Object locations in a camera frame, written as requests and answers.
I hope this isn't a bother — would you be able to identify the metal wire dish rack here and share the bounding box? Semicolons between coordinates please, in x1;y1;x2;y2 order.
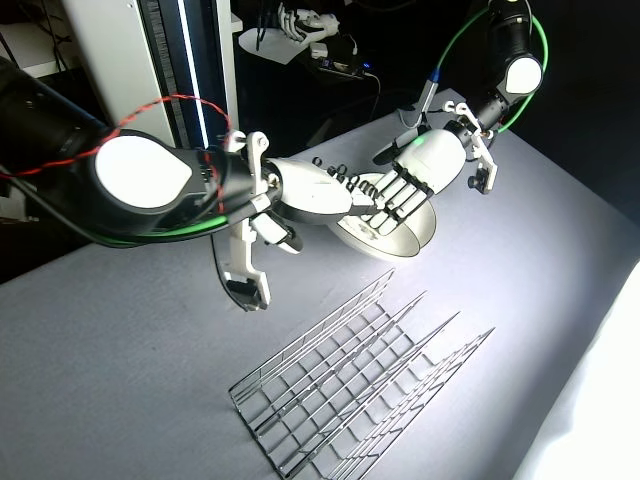
228;267;497;480

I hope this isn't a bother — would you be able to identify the grey table cloth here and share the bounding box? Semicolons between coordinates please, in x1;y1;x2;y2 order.
0;87;640;480

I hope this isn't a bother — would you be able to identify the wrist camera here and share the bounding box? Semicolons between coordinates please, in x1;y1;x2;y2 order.
467;144;500;196
219;222;274;314

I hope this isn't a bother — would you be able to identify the black electronics board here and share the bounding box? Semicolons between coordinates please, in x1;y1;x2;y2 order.
319;54;377;81

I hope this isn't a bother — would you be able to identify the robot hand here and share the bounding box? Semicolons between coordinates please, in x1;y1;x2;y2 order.
249;155;389;254
367;128;471;237

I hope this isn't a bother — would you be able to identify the white backdrop sheet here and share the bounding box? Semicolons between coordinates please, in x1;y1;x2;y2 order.
512;259;640;480

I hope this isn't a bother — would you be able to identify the white display stand base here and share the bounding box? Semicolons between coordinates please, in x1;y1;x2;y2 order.
238;27;311;66

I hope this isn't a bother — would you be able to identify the spare white robot hand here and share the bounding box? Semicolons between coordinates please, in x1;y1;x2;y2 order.
277;2;340;49

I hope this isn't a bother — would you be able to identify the white background desk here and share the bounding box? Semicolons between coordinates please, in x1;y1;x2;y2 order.
0;19;84;79

